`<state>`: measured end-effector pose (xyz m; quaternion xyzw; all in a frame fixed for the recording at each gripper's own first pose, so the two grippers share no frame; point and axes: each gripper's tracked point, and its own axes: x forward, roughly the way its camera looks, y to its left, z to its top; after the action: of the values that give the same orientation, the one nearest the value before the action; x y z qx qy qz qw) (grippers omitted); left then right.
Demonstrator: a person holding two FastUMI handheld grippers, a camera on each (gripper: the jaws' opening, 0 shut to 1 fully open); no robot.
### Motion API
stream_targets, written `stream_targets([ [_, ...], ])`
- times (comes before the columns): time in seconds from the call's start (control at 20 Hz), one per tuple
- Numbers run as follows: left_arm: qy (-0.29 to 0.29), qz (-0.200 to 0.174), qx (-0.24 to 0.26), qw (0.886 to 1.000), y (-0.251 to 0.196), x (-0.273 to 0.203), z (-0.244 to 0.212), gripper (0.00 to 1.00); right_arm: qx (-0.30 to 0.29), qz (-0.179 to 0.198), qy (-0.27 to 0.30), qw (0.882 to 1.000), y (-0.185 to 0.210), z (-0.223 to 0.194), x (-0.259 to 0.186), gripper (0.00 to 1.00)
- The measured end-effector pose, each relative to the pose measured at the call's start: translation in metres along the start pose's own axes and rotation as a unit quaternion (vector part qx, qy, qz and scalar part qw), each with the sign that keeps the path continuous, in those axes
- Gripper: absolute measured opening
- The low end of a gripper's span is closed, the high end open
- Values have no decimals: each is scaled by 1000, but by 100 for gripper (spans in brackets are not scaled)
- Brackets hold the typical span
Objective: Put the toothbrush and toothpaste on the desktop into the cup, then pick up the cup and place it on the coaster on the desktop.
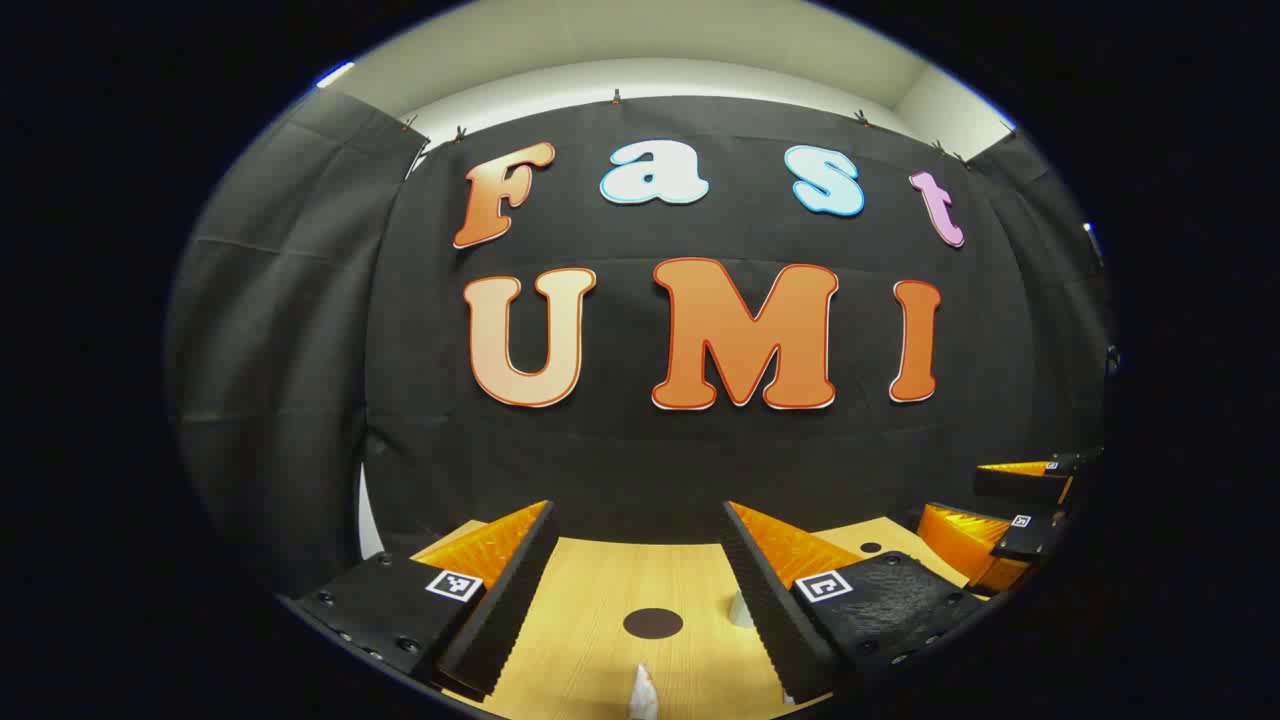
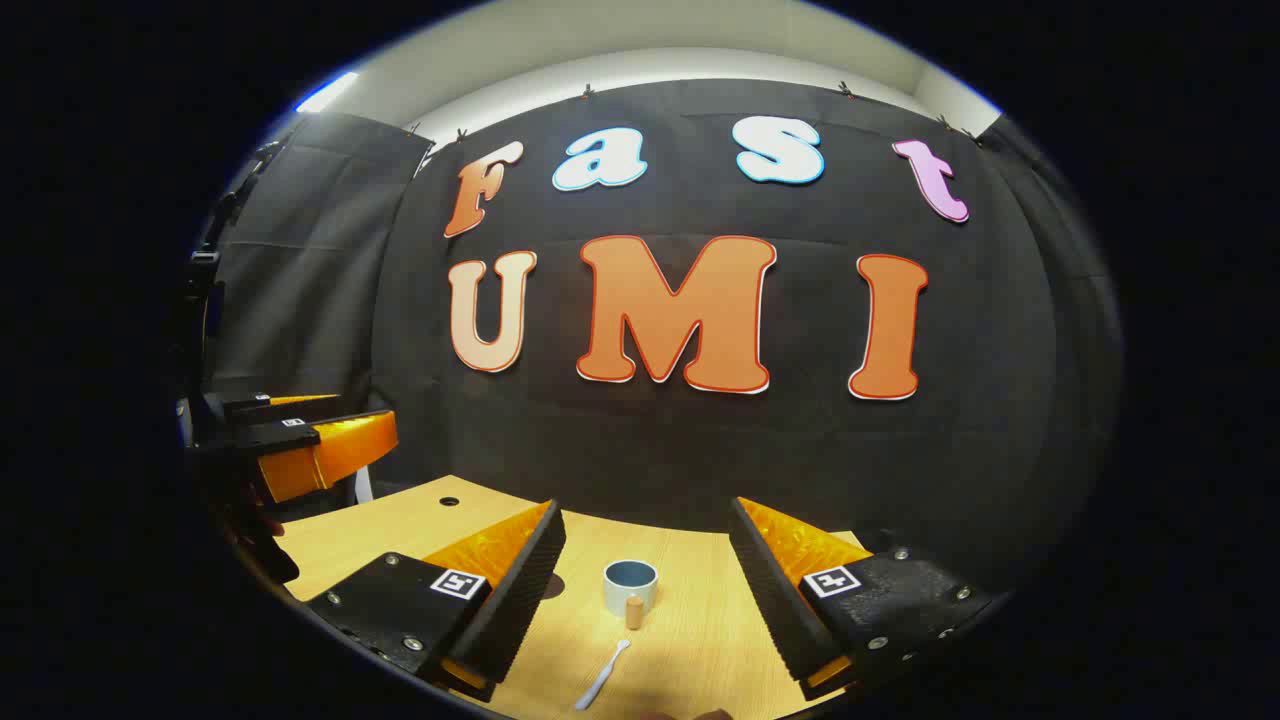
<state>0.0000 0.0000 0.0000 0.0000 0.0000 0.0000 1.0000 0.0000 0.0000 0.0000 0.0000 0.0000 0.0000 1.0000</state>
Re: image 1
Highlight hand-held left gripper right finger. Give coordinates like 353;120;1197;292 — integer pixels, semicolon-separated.
720;500;991;706

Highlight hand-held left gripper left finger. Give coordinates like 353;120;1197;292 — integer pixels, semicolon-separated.
285;500;561;701

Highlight dark round coaster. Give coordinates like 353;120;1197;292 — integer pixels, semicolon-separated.
622;607;685;641

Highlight wooden desktop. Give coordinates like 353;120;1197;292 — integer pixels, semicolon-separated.
410;515;976;720

